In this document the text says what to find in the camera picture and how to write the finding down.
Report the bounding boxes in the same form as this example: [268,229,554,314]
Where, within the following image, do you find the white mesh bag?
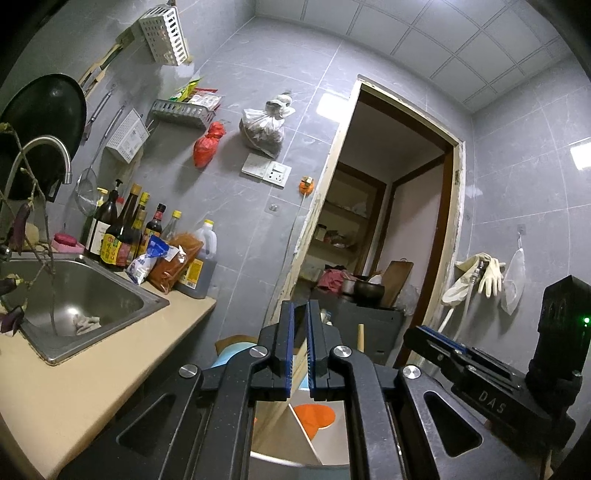
[501,247,527,315]

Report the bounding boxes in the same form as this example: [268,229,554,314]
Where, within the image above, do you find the metal tongs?
[83,90,114,141]

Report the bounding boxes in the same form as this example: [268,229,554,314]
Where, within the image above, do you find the red seasoning packets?
[187,88,222,112]

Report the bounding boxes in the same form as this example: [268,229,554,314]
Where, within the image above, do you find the white hanging caddy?
[105,108,151,163]

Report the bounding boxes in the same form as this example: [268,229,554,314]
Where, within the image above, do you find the white wall socket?
[262,161,293,189]

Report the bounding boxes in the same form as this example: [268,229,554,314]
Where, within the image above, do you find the striped blanket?
[213,335,336,441]

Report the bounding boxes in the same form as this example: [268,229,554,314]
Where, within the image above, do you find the sauce bottle red neck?
[143,203,167,243]

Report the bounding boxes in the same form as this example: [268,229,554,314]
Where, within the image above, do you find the white hose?
[436,261,490,333]

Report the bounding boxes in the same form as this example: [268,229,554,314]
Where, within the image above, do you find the steel sink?
[0,254,171,366]

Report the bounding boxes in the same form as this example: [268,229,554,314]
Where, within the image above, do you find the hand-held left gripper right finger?
[307,300,527,480]

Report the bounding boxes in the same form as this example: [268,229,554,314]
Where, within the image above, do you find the clear bottle yellow cap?
[161,210,183,243]

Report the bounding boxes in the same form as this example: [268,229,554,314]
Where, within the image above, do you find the sauce bottle yellow cap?
[129,191,151,266]

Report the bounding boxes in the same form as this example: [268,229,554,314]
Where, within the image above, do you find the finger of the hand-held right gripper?
[404,329,466,385]
[418,324,472,354]

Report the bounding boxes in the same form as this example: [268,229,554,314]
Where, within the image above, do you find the wooden spatula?
[78,30,139,100]

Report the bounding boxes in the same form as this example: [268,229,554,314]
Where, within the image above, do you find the metal strainer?
[75,106,127,217]

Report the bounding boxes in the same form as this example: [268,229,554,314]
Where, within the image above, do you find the white wall basket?
[139,4,191,66]

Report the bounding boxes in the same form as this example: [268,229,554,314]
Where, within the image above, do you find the black wok pan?
[0,74,88,201]

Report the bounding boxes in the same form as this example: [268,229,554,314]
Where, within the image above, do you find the brown spice bag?
[148,232,205,294]

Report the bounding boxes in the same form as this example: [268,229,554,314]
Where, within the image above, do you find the wooden shelf unit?
[307,161,389,282]

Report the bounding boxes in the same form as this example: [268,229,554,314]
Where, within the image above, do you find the wooden cutting board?
[378,260,415,309]

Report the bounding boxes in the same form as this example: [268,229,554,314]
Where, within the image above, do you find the grey cabinet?
[318,295,404,367]

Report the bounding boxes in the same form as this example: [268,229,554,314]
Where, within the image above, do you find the blue white bag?
[126,234,181,284]

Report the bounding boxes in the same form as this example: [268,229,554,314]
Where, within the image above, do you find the clear plastic bag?
[239,92,296,155]

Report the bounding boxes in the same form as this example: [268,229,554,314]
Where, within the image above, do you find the red plastic bag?
[193,121,227,168]

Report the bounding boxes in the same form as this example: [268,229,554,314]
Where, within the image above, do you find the metal wall shelf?
[147,98,215,130]

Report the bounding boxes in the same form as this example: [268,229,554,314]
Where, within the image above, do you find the white wall switch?
[241,152,271,178]

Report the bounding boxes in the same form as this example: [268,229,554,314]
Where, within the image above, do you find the wooden door frame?
[265,76,465,370]

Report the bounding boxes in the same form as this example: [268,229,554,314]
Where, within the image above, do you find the tall dark sauce bottle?
[115,184,143,268]

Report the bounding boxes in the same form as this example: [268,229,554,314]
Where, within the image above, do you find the dark pump bottle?
[99,179,125,271]

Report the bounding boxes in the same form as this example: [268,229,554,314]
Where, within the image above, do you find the cream rubber glove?
[441,253,490,305]
[478,257,507,296]

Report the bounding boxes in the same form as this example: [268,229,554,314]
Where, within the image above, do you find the white plastic utensil basket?
[249,397,350,480]

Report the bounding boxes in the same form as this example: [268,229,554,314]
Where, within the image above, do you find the chrome faucet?
[0,135,73,222]

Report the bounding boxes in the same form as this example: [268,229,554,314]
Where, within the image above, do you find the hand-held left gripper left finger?
[55,301,296,480]

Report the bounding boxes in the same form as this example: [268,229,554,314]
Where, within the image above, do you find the red cloth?
[318,267,354,292]

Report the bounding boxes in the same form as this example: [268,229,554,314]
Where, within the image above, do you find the green bottle yellow cap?
[84,187,109,259]

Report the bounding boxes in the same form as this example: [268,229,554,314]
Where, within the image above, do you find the green seasoning packet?
[168,78,204,102]

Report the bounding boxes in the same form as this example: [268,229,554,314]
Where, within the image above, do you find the black pot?
[353,277,385,306]

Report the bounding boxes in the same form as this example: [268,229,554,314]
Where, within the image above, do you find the dried branch purple buds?
[0,122,61,335]

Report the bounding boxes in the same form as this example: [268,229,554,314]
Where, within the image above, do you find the beige kitchen counter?
[0,277,218,480]

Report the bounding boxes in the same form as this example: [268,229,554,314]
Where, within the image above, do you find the cooking oil jug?
[175,219,218,300]

